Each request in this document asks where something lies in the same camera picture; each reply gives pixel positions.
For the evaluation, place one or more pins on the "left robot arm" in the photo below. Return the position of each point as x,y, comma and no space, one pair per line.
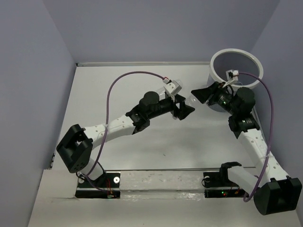
76,146

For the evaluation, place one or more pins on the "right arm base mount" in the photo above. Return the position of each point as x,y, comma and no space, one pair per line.
216,187

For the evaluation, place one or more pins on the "clear bottle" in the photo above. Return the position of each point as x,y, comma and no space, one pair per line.
163,88
192,101

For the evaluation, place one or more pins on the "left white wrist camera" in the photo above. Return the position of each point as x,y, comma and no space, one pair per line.
166,78

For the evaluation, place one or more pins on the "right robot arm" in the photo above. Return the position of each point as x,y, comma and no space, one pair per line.
273,191

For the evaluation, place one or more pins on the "white foam front panel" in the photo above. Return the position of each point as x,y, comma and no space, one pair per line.
168,180

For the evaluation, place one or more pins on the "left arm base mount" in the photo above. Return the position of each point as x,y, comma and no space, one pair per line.
105,187

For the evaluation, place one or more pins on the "grey round bin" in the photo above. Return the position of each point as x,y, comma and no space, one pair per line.
235,59

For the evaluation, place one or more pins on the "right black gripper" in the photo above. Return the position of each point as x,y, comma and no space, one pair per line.
205,93

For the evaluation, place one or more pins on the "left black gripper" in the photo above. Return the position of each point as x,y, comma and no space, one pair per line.
183,110

